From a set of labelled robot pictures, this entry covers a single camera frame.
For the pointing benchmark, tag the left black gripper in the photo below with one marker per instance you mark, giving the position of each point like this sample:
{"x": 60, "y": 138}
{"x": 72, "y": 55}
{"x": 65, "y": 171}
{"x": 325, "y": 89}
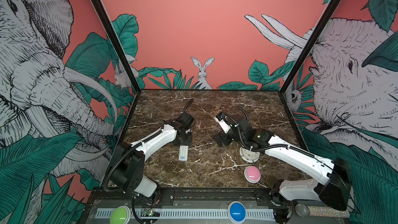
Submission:
{"x": 189, "y": 140}

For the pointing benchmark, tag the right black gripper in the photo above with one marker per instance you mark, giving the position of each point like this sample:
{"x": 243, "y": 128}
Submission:
{"x": 224, "y": 136}

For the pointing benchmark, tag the white remote control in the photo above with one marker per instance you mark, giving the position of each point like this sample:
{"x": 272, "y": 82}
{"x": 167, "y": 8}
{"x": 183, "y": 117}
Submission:
{"x": 183, "y": 153}

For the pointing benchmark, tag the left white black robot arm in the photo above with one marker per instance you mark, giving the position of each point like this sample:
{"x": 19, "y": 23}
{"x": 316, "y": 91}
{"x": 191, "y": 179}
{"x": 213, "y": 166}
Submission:
{"x": 126, "y": 168}

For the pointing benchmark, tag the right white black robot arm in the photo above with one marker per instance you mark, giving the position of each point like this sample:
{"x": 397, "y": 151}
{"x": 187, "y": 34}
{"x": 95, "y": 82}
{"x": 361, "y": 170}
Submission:
{"x": 330, "y": 180}

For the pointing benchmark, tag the white round alarm clock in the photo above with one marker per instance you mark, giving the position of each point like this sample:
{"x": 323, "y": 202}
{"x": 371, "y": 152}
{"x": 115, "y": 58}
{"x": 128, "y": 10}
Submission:
{"x": 249, "y": 156}

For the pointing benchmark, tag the pink round push button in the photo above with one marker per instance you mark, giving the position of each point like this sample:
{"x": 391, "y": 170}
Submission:
{"x": 252, "y": 174}

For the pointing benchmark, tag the blue round push button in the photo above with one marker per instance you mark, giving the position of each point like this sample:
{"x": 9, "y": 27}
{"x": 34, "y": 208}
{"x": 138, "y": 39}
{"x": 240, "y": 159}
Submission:
{"x": 236, "y": 212}

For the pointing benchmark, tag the small green circuit board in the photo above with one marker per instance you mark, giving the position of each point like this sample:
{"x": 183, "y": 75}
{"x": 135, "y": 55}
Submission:
{"x": 151, "y": 213}

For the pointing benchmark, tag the glittery silver microphone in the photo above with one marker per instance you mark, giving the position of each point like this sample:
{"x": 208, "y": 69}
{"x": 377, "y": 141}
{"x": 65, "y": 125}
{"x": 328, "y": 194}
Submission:
{"x": 320, "y": 211}

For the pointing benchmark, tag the green round push button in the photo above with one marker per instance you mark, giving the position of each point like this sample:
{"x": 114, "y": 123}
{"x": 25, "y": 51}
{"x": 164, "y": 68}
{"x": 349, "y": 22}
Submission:
{"x": 120, "y": 215}

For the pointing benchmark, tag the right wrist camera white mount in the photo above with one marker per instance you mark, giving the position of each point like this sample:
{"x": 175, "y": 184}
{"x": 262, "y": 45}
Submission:
{"x": 220, "y": 119}

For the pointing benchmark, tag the black front mounting rail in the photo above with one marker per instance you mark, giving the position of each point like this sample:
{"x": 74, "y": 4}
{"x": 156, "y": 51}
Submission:
{"x": 170, "y": 195}

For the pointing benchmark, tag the white slotted cable duct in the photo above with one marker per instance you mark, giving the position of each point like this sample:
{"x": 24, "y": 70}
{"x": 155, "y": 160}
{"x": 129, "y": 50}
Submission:
{"x": 186, "y": 213}

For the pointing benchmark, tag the left black frame post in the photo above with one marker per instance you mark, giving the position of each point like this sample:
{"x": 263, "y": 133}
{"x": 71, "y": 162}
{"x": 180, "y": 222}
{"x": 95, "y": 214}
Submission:
{"x": 110, "y": 31}

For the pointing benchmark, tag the black frame post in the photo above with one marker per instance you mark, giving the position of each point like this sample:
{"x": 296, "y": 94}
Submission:
{"x": 110, "y": 31}
{"x": 319, "y": 28}

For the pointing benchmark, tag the right black frame post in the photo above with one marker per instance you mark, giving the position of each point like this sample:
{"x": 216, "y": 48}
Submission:
{"x": 319, "y": 28}

